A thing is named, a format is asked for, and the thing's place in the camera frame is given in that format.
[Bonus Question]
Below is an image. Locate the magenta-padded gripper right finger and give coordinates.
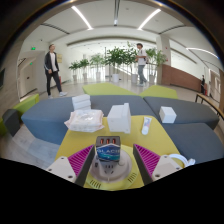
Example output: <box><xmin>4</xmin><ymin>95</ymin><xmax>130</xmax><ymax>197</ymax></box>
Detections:
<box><xmin>132</xmin><ymin>143</ymin><xmax>184</xmax><ymax>186</ymax></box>

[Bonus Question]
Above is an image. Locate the wooden bench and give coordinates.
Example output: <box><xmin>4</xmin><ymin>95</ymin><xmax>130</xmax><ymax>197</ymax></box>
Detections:
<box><xmin>194</xmin><ymin>92</ymin><xmax>224</xmax><ymax>121</ymax></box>

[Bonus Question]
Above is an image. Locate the white power strip cable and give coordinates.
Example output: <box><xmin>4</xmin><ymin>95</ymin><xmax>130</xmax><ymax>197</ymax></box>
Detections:
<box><xmin>168</xmin><ymin>153</ymin><xmax>197</xmax><ymax>169</ymax></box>

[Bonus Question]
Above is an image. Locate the long grey sofa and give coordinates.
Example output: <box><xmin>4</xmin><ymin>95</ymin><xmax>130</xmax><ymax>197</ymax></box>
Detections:
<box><xmin>20</xmin><ymin>94</ymin><xmax>158</xmax><ymax>146</ymax></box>

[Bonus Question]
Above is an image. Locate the small white tube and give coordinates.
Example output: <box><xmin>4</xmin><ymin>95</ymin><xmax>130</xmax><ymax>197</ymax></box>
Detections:
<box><xmin>141</xmin><ymin>116</ymin><xmax>153</xmax><ymax>136</ymax></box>

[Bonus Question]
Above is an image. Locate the green sofa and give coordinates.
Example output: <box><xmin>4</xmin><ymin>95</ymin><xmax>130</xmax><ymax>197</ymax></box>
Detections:
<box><xmin>0</xmin><ymin>93</ymin><xmax>40</xmax><ymax>136</ymax></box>
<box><xmin>82</xmin><ymin>82</ymin><xmax>139</xmax><ymax>97</ymax></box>
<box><xmin>139</xmin><ymin>84</ymin><xmax>179</xmax><ymax>100</ymax></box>

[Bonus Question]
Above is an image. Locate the dark grey charger block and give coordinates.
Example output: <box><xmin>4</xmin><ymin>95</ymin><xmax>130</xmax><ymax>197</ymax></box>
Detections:
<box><xmin>95</xmin><ymin>135</ymin><xmax>121</xmax><ymax>163</ymax></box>

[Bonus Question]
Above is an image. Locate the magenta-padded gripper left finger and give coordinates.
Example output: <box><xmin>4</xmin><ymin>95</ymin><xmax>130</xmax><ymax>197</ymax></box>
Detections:
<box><xmin>45</xmin><ymin>144</ymin><xmax>97</xmax><ymax>188</ymax></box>

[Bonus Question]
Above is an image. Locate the wet wipes pack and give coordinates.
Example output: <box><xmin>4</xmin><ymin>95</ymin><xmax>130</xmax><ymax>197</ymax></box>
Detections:
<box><xmin>64</xmin><ymin>109</ymin><xmax>106</xmax><ymax>133</ymax></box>

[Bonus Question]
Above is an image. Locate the large white box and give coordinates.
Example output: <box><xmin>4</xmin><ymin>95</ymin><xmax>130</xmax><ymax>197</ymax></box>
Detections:
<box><xmin>106</xmin><ymin>102</ymin><xmax>132</xmax><ymax>135</ymax></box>

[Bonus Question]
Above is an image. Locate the ceiling light strips group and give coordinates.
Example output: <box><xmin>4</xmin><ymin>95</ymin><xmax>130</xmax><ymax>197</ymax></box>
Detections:
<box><xmin>70</xmin><ymin>4</ymin><xmax>219</xmax><ymax>59</ymax></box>

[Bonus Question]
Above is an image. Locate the small white box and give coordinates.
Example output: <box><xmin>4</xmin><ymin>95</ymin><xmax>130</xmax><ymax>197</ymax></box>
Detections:
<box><xmin>158</xmin><ymin>105</ymin><xmax>178</xmax><ymax>124</ymax></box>

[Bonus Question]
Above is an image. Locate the person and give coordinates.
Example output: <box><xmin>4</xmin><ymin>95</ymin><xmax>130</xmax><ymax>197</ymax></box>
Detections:
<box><xmin>200</xmin><ymin>74</ymin><xmax>207</xmax><ymax>95</ymax></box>
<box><xmin>43</xmin><ymin>43</ymin><xmax>68</xmax><ymax>99</ymax></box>
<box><xmin>134</xmin><ymin>42</ymin><xmax>149</xmax><ymax>88</ymax></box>

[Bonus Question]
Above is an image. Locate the dark grey stool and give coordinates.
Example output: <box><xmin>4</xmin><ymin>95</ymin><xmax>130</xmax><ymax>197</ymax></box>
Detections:
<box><xmin>2</xmin><ymin>108</ymin><xmax>22</xmax><ymax>138</ymax></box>

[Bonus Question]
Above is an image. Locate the potted green plants group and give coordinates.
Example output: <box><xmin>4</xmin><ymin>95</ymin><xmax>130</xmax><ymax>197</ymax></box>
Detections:
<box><xmin>68</xmin><ymin>41</ymin><xmax>168</xmax><ymax>84</ymax></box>

